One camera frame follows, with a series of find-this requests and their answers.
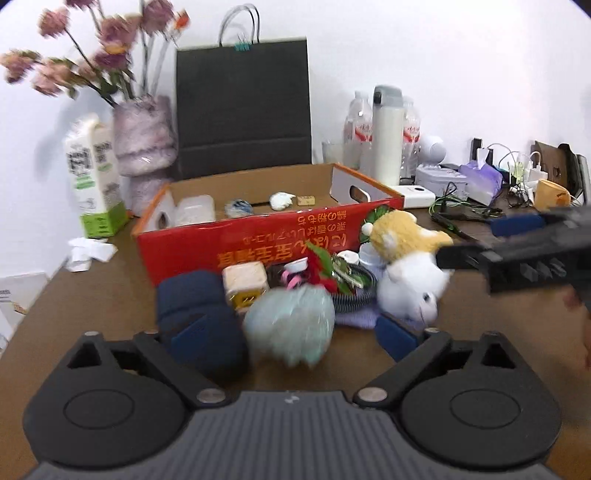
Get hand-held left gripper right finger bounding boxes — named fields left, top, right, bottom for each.
left=353, top=313, right=518, bottom=409

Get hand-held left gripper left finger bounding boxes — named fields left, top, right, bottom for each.
left=67, top=318, right=232, bottom=409

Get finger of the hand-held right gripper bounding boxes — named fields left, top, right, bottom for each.
left=435, top=244, right=497, bottom=274
left=489, top=212, right=553, bottom=239

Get purple knitted drawstring pouch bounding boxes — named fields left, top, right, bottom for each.
left=333, top=305, right=384, bottom=329

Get navy blue cloth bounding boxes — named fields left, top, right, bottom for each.
left=154, top=270, right=250, bottom=384

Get black hose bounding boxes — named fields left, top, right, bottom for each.
left=332, top=263, right=378, bottom=315

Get orange and white plush toy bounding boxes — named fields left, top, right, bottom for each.
left=369, top=209, right=455, bottom=324

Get beige cube box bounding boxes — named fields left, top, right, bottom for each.
left=222, top=261, right=270, bottom=315

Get red cardboard box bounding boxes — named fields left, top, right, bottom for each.
left=131, top=162, right=406, bottom=288

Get mint green bath puff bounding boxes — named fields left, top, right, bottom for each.
left=242, top=282, right=335, bottom=369

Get brown wooden desktop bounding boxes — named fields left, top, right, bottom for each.
left=0, top=175, right=591, bottom=462

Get yellow cup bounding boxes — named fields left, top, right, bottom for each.
left=533, top=179, right=573, bottom=210

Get white charger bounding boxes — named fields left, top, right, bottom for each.
left=526, top=151, right=546, bottom=184

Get purple tissue pack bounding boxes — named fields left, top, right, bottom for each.
left=459, top=161, right=504, bottom=206

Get brown cardboard piece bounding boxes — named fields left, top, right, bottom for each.
left=531, top=141, right=570, bottom=183

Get white power bank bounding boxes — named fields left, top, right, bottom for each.
left=388, top=185, right=436, bottom=209

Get white tin box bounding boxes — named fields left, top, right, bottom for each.
left=414, top=164, right=469, bottom=197

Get white small bottle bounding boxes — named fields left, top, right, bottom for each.
left=358, top=242, right=386, bottom=271

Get white round lamp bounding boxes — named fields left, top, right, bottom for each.
left=419, top=134, right=448, bottom=166

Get pink and black small item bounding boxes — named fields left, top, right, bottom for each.
left=268, top=264, right=305, bottom=291

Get white plastic container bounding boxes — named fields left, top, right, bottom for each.
left=174, top=195, right=217, bottom=228

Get crumpled white paper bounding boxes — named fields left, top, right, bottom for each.
left=65, top=236, right=118, bottom=273

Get clear plastic water bottle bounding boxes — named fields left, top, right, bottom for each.
left=401, top=96, right=422, bottom=181
left=342, top=91, right=374, bottom=169

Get white thermos bottle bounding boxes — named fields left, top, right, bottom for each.
left=372, top=85, right=405, bottom=188

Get clear glass cup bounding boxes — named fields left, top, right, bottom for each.
left=322, top=140, right=346, bottom=166

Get white printed box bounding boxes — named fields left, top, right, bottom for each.
left=0, top=272, right=51, bottom=356

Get white and green carton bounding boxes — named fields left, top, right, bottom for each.
left=64, top=113, right=131, bottom=239

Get purple marbled vase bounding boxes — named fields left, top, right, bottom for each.
left=112, top=95, right=178, bottom=217

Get black paper bag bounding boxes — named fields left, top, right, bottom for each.
left=174, top=4, right=314, bottom=181

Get dried pink flowers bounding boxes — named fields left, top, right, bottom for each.
left=0, top=0, right=191, bottom=109

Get black cable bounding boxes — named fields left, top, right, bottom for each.
left=431, top=210, right=481, bottom=243

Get green cable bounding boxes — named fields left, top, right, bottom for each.
left=429, top=182, right=502, bottom=217

